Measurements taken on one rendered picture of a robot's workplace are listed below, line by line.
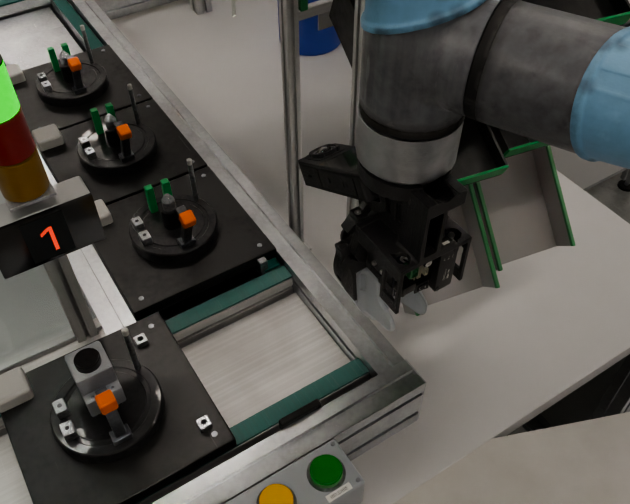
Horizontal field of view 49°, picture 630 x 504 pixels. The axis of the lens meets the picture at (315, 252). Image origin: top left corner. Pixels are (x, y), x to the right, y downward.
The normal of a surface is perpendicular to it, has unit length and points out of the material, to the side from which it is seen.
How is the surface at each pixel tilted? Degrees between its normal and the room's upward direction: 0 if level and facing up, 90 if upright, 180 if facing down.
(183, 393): 0
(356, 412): 0
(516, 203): 45
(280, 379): 0
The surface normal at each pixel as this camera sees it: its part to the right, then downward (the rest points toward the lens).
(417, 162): 0.11, 0.73
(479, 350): 0.00, -0.68
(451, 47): -0.44, 0.20
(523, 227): 0.26, 0.00
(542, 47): -0.30, -0.18
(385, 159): -0.48, 0.64
